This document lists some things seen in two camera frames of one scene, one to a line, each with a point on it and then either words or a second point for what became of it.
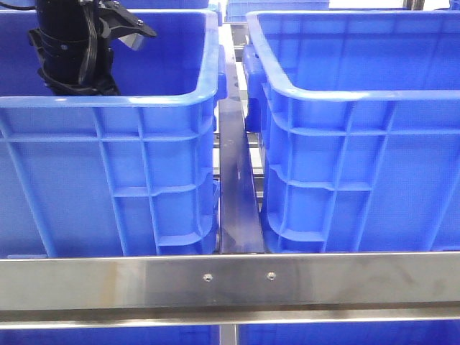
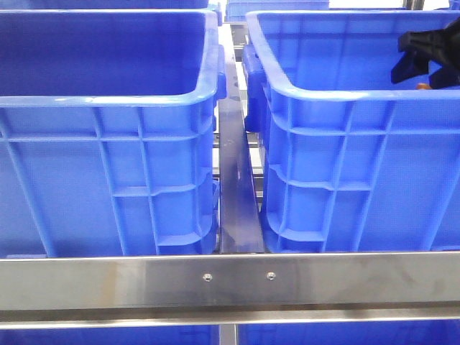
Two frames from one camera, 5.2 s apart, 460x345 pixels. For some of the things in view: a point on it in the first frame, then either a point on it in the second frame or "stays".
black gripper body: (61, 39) -> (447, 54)
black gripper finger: (116, 22) -> (420, 47)
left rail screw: (208, 277) stays
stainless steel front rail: (118, 291) stays
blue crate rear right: (236, 10) stays
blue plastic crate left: (135, 174) stays
